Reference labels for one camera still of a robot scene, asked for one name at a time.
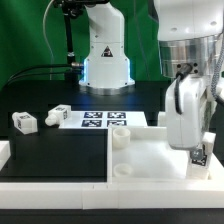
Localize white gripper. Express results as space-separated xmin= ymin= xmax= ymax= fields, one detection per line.
xmin=165 ymin=76 xmax=216 ymax=167

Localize white square tabletop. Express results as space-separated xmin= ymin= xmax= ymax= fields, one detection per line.
xmin=107 ymin=126 xmax=224 ymax=183

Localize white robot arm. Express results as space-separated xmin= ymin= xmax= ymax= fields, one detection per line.
xmin=153 ymin=0 xmax=224 ymax=167

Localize fiducial marker sheet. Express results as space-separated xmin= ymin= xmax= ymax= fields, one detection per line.
xmin=59 ymin=111 xmax=147 ymax=129

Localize white fence wall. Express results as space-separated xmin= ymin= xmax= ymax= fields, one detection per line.
xmin=0 ymin=139 xmax=224 ymax=211

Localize braided grey cable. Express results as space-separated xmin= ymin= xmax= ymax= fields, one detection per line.
xmin=208 ymin=29 xmax=224 ymax=108

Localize black camera stand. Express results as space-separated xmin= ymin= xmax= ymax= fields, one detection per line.
xmin=53 ymin=0 xmax=110 ymax=85

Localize black cables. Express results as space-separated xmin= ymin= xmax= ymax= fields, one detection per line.
xmin=4 ymin=63 xmax=83 ymax=88

